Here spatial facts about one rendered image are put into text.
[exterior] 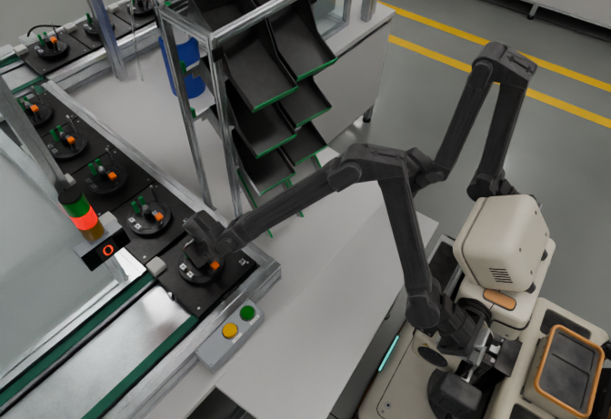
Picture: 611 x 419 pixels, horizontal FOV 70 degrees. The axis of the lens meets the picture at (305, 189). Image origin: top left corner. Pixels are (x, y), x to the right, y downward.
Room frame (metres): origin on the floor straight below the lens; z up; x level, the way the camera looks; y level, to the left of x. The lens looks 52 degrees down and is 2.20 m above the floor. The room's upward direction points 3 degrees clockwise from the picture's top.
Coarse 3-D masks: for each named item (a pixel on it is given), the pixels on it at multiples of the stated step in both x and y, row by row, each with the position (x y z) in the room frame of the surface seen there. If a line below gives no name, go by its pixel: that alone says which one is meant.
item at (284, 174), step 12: (216, 108) 0.94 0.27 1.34; (216, 120) 0.89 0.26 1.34; (216, 132) 0.90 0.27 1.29; (240, 144) 0.89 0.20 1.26; (240, 156) 0.85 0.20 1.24; (252, 156) 0.86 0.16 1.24; (264, 156) 0.87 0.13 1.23; (276, 156) 0.88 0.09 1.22; (252, 168) 0.83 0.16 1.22; (264, 168) 0.84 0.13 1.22; (276, 168) 0.85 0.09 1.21; (288, 168) 0.85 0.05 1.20; (252, 180) 0.78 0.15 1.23; (264, 180) 0.80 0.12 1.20; (276, 180) 0.81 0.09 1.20; (264, 192) 0.75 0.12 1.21
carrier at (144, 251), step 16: (144, 192) 0.91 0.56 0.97; (160, 192) 0.91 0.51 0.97; (128, 208) 0.83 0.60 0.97; (144, 208) 0.79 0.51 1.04; (160, 208) 0.83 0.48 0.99; (176, 208) 0.84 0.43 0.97; (128, 224) 0.76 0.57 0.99; (144, 224) 0.76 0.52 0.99; (160, 224) 0.76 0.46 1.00; (176, 224) 0.78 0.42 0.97; (144, 240) 0.71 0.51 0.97; (160, 240) 0.72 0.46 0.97; (176, 240) 0.73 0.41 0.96; (144, 256) 0.65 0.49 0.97
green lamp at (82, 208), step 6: (84, 198) 0.56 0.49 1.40; (72, 204) 0.54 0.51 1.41; (78, 204) 0.54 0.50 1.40; (84, 204) 0.55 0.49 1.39; (66, 210) 0.54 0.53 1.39; (72, 210) 0.53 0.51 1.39; (78, 210) 0.54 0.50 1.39; (84, 210) 0.55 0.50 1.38; (72, 216) 0.53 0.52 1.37; (78, 216) 0.54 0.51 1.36
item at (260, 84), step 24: (192, 0) 0.91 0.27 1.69; (216, 0) 0.98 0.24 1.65; (240, 0) 1.00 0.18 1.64; (216, 24) 0.95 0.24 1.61; (264, 24) 0.93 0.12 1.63; (240, 48) 0.90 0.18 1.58; (264, 48) 0.92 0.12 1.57; (240, 72) 0.84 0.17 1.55; (264, 72) 0.86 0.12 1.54; (288, 72) 0.86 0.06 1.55; (264, 96) 0.80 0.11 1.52
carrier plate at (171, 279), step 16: (160, 256) 0.66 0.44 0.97; (176, 256) 0.66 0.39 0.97; (224, 256) 0.67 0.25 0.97; (240, 256) 0.67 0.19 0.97; (176, 272) 0.61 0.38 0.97; (224, 272) 0.62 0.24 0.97; (240, 272) 0.62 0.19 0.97; (176, 288) 0.55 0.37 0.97; (192, 288) 0.56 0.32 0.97; (208, 288) 0.56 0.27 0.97; (224, 288) 0.56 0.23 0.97; (192, 304) 0.51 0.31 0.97; (208, 304) 0.51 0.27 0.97
